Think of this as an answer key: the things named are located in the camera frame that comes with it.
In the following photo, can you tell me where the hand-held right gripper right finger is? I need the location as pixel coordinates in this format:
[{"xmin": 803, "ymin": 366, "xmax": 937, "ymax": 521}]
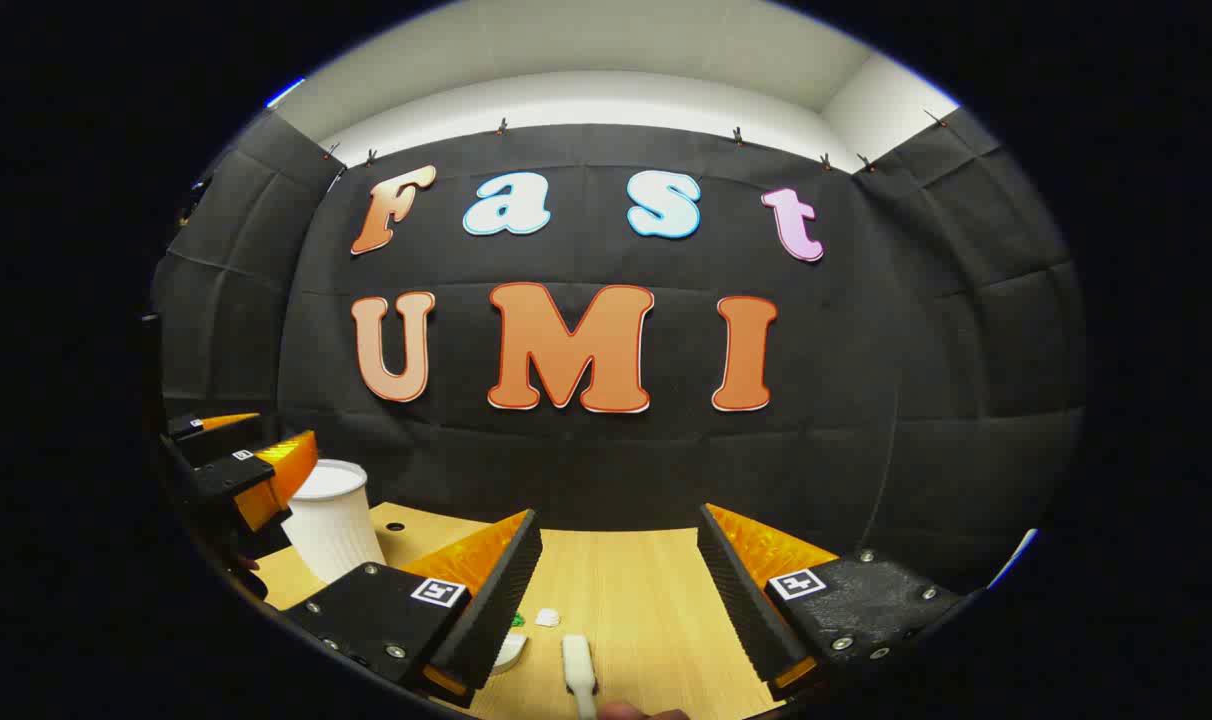
[{"xmin": 697, "ymin": 503, "xmax": 967, "ymax": 701}]

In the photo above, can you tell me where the black backdrop cloth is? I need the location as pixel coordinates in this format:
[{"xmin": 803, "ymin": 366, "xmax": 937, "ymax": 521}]
[{"xmin": 151, "ymin": 108, "xmax": 1087, "ymax": 591}]

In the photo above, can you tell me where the small white broom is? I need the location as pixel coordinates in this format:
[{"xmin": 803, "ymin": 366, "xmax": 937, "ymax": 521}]
[{"xmin": 562, "ymin": 634, "xmax": 599, "ymax": 720}]

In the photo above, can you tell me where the wooden desktop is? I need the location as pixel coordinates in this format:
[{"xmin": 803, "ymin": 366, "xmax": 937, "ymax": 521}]
[{"xmin": 251, "ymin": 500, "xmax": 787, "ymax": 720}]

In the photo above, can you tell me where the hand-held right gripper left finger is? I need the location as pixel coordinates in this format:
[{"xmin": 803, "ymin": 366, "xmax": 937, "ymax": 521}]
[{"xmin": 284, "ymin": 508, "xmax": 544, "ymax": 706}]

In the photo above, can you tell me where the white ribbed garbage bin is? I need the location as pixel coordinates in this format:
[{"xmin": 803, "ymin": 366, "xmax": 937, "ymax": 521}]
[{"xmin": 284, "ymin": 459, "xmax": 387, "ymax": 584}]

